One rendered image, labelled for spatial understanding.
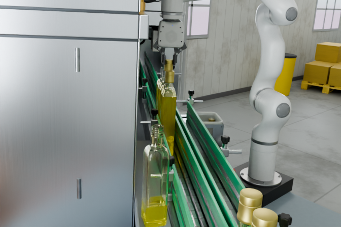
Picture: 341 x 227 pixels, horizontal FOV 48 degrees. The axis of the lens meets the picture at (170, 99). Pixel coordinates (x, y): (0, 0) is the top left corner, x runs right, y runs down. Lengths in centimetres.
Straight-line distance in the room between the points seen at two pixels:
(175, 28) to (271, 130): 62
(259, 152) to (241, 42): 495
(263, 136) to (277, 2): 57
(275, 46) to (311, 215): 72
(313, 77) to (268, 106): 602
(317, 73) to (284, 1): 606
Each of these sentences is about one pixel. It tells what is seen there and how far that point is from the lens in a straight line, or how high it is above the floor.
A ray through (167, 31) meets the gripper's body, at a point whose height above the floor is 148.
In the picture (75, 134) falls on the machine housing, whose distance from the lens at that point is 101.
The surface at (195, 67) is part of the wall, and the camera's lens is 581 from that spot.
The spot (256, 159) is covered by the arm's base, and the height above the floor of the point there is 92.
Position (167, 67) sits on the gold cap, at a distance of 150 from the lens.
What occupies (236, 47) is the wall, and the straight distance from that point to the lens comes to 652.
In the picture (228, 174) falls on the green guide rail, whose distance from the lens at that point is 116.
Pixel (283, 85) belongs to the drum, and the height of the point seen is 20.
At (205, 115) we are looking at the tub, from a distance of 207.
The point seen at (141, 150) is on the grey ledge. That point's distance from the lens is 143.
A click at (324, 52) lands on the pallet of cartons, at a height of 65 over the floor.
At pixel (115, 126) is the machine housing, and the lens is 100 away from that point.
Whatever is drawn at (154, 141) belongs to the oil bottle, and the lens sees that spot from 91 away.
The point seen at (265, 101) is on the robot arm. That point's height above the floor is 120.
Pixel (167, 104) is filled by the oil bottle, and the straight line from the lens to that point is 147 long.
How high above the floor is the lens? 162
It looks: 15 degrees down
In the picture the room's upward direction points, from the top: 3 degrees clockwise
